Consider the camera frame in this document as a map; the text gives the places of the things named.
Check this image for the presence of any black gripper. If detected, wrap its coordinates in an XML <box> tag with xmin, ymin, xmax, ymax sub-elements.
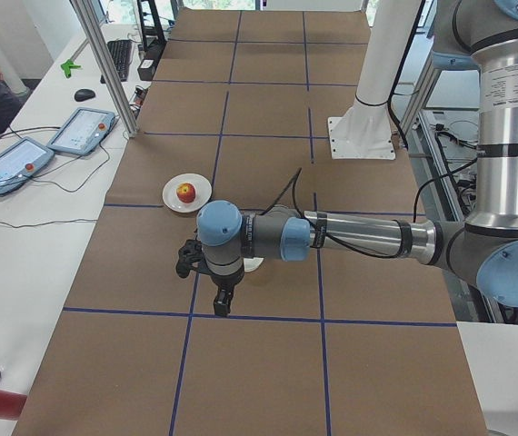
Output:
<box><xmin>208</xmin><ymin>265</ymin><xmax>244</xmax><ymax>316</ymax></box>

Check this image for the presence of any red yellow apple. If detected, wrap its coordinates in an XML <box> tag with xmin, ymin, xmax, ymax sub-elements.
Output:
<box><xmin>175</xmin><ymin>183</ymin><xmax>196</xmax><ymax>203</ymax></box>

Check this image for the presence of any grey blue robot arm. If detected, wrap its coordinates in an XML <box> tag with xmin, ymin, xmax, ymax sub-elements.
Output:
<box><xmin>176</xmin><ymin>1</ymin><xmax>518</xmax><ymax>316</ymax></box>

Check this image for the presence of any white bowl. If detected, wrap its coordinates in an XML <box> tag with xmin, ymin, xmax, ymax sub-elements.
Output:
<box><xmin>244</xmin><ymin>257</ymin><xmax>264</xmax><ymax>273</ymax></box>

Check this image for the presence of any white plate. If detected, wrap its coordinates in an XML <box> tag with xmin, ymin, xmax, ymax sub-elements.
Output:
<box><xmin>162</xmin><ymin>173</ymin><xmax>212</xmax><ymax>213</ymax></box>

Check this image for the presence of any far teach pendant tablet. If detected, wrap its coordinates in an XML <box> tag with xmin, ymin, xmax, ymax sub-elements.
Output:
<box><xmin>47</xmin><ymin>107</ymin><xmax>115</xmax><ymax>156</ymax></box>

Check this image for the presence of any teach pendant tablet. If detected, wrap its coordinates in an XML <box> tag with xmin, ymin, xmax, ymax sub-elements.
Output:
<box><xmin>0</xmin><ymin>137</ymin><xmax>55</xmax><ymax>195</ymax></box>
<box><xmin>47</xmin><ymin>107</ymin><xmax>115</xmax><ymax>156</ymax></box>

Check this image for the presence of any black box on desk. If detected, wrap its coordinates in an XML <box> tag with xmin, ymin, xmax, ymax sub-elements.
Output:
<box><xmin>137</xmin><ymin>59</ymin><xmax>157</xmax><ymax>82</ymax></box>

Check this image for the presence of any near teach pendant tablet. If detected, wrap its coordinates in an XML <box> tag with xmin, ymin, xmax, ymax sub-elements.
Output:
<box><xmin>0</xmin><ymin>137</ymin><xmax>55</xmax><ymax>195</ymax></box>

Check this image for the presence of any black computer mouse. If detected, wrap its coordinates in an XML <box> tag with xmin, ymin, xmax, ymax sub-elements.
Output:
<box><xmin>74</xmin><ymin>88</ymin><xmax>95</xmax><ymax>103</ymax></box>

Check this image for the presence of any black keyboard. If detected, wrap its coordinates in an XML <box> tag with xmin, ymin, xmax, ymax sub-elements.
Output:
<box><xmin>106</xmin><ymin>39</ymin><xmax>133</xmax><ymax>82</ymax></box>

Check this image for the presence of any green plastic clamp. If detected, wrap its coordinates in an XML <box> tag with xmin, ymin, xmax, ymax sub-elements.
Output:
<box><xmin>60</xmin><ymin>59</ymin><xmax>82</xmax><ymax>78</ymax></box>

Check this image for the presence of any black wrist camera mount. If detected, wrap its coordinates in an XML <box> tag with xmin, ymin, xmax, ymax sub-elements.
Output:
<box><xmin>175</xmin><ymin>239</ymin><xmax>208</xmax><ymax>279</ymax></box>

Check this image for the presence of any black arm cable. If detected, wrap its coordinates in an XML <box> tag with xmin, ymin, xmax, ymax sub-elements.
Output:
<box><xmin>259</xmin><ymin>168</ymin><xmax>478</xmax><ymax>258</ymax></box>

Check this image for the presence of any aluminium side frame rack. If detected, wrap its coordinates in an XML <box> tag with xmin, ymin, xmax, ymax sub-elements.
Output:
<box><xmin>394</xmin><ymin>56</ymin><xmax>518</xmax><ymax>325</ymax></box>

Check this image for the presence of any aluminium frame post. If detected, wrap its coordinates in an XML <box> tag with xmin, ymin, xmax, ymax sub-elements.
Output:
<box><xmin>71</xmin><ymin>0</ymin><xmax>138</xmax><ymax>138</ymax></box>

